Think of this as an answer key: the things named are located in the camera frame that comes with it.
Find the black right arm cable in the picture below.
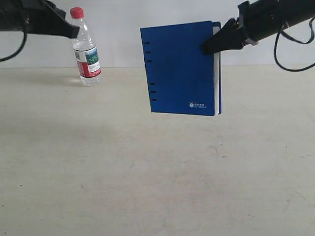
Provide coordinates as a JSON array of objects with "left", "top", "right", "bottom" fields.
[{"left": 274, "top": 14, "right": 315, "bottom": 72}]

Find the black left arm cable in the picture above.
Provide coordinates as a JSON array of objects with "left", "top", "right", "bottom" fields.
[{"left": 0, "top": 29, "right": 28, "bottom": 62}]

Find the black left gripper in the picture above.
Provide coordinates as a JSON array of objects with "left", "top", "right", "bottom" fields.
[{"left": 0, "top": 0, "right": 79, "bottom": 39}]

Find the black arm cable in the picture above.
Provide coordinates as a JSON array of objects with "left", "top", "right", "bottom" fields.
[
  {"left": 274, "top": 14, "right": 315, "bottom": 72},
  {"left": 0, "top": 29, "right": 28, "bottom": 62}
]

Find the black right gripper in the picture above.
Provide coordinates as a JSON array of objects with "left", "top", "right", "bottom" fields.
[{"left": 201, "top": 0, "right": 290, "bottom": 55}]

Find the blue ring-binder notebook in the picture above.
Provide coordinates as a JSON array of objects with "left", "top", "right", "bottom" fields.
[{"left": 140, "top": 21, "right": 222, "bottom": 117}]

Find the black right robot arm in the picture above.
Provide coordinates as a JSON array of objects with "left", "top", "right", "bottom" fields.
[{"left": 201, "top": 0, "right": 315, "bottom": 55}]

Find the clear plastic water bottle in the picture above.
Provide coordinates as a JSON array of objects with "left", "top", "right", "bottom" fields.
[{"left": 70, "top": 7, "right": 101, "bottom": 87}]

